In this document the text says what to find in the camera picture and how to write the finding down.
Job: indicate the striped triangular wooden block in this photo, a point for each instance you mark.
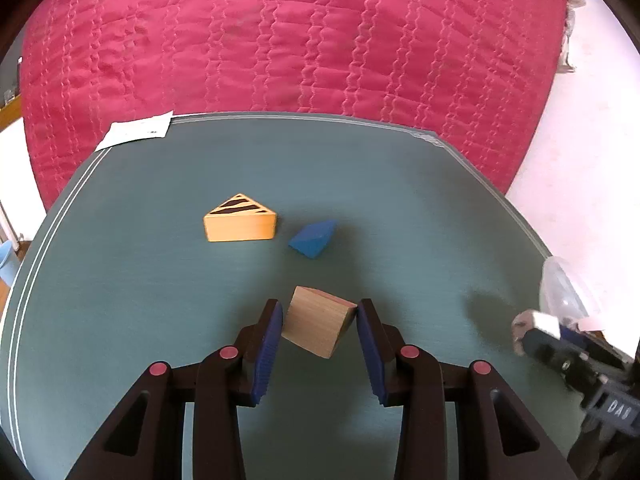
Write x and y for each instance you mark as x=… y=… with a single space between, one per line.
x=240 y=225

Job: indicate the white paper sheet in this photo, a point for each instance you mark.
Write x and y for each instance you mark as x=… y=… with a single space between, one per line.
x=135 y=130

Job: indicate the blue block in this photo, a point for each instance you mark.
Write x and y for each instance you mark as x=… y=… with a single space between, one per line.
x=312 y=241

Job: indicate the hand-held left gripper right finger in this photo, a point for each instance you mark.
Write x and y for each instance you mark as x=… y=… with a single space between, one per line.
x=372 y=352

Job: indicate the blue bin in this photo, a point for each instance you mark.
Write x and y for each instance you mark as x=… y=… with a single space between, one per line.
x=7 y=265

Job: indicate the plain wooden block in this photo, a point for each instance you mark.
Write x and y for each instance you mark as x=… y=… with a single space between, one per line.
x=320 y=322

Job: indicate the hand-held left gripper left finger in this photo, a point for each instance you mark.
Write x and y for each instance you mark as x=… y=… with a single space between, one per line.
x=267 y=350

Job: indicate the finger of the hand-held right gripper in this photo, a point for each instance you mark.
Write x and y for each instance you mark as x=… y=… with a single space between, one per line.
x=550 y=355
x=595 y=345

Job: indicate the red quilted blanket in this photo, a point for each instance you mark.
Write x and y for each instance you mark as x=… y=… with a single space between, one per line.
x=300 y=35

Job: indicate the white charger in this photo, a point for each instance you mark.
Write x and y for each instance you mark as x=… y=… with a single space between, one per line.
x=537 y=321

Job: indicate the clear plastic bowl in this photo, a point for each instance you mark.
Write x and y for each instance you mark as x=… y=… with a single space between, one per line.
x=562 y=295

